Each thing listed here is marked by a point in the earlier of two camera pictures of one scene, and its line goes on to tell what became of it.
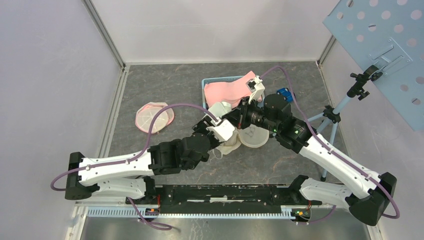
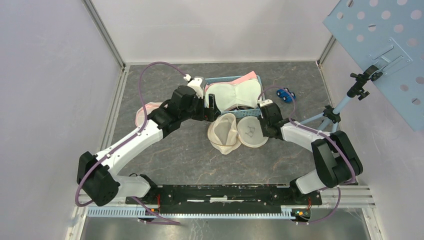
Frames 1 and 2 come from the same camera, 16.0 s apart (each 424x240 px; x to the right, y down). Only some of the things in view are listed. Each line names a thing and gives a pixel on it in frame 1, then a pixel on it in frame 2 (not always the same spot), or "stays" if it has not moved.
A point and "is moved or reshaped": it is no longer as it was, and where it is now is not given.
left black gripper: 201,127 -> 210,114
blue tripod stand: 371,73 stays
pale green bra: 220,108 is moved or reshaped
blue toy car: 286,94 stays
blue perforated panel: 386,38 stays
